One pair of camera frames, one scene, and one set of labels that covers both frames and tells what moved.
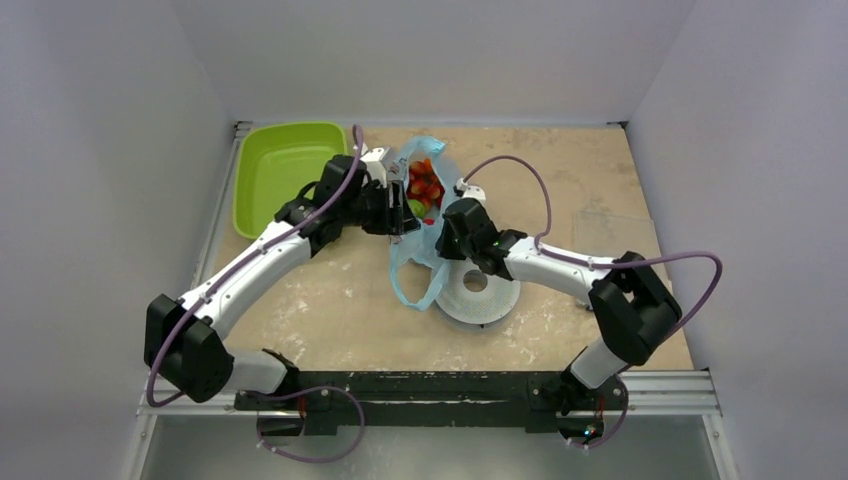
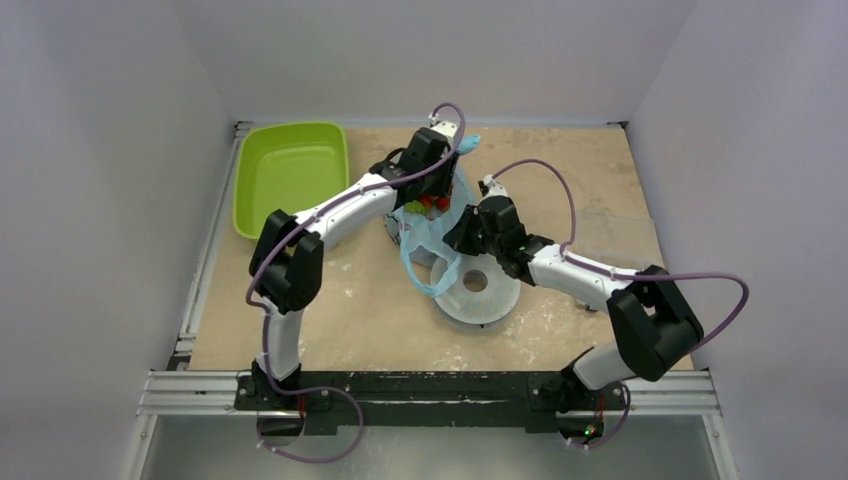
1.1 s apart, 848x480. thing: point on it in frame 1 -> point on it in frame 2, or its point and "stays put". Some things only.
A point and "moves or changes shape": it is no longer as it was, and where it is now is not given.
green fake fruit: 418,208 stays put
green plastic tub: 272,161 stays put
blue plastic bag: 417,266 moves or changes shape
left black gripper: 398,219 -> 442,188
